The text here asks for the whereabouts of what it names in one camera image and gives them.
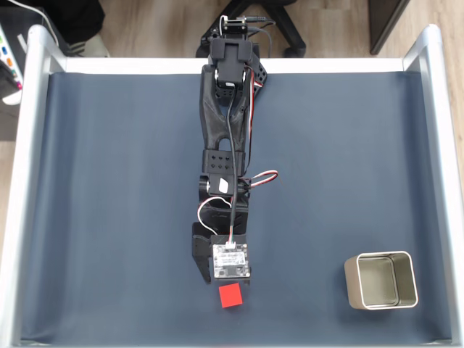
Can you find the person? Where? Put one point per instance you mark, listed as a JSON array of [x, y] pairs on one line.
[[79, 18]]

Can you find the dark blue table mat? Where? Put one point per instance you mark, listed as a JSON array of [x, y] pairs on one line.
[[108, 181]]

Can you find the aluminium table frame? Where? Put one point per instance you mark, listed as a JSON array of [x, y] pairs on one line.
[[32, 145]]

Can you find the red cube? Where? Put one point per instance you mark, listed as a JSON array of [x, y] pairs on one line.
[[231, 295]]

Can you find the bare wrist camera circuit board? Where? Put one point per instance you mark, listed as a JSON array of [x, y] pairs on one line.
[[232, 261]]

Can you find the black cabinet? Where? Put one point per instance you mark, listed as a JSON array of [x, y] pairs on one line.
[[388, 21]]

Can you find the white device with coloured labels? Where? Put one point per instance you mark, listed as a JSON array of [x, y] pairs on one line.
[[11, 92]]

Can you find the black office chair base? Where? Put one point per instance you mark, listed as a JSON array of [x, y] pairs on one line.
[[290, 32]]

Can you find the square metal tin container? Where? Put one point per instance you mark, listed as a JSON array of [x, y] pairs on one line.
[[377, 282]]

